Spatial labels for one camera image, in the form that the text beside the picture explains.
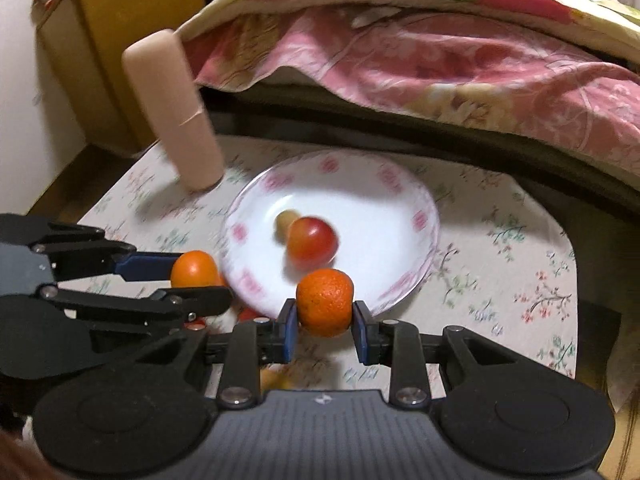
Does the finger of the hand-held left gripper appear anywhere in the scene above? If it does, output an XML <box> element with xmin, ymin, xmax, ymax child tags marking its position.
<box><xmin>0</xmin><ymin>213</ymin><xmax>177</xmax><ymax>287</ymax></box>
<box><xmin>39</xmin><ymin>285</ymin><xmax>235</xmax><ymax>324</ymax></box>

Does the small yellowish round fruit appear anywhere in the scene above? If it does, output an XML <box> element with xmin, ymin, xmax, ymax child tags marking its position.
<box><xmin>274</xmin><ymin>210</ymin><xmax>299</xmax><ymax>241</ymax></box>

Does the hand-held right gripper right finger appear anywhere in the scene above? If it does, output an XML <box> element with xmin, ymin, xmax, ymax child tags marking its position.
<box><xmin>352</xmin><ymin>300</ymin><xmax>522</xmax><ymax>409</ymax></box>

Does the pink cylindrical bottle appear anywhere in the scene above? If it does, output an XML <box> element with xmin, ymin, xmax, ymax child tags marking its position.
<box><xmin>121</xmin><ymin>29</ymin><xmax>226</xmax><ymax>192</ymax></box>

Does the white plate with pink print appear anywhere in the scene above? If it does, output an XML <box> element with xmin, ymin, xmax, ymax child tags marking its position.
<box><xmin>220</xmin><ymin>149</ymin><xmax>441</xmax><ymax>321</ymax></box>

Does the dark bed frame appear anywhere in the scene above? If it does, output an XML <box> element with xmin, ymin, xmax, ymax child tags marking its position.
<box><xmin>200</xmin><ymin>82</ymin><xmax>640</xmax><ymax>246</ymax></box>

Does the orange mandarin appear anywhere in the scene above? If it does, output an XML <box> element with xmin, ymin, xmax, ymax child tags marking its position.
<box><xmin>295</xmin><ymin>268</ymin><xmax>355</xmax><ymax>338</ymax></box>
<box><xmin>170</xmin><ymin>250</ymin><xmax>219</xmax><ymax>289</ymax></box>

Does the pink floral bed sheet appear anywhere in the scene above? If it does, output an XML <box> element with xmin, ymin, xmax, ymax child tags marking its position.
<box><xmin>185</xmin><ymin>7</ymin><xmax>640</xmax><ymax>185</ymax></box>

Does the wooden cabinet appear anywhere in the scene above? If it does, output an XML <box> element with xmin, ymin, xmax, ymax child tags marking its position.
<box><xmin>34</xmin><ymin>0</ymin><xmax>213</xmax><ymax>157</ymax></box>

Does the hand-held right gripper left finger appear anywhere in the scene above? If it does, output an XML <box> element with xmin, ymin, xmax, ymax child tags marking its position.
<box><xmin>149</xmin><ymin>299</ymin><xmax>301</xmax><ymax>409</ymax></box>

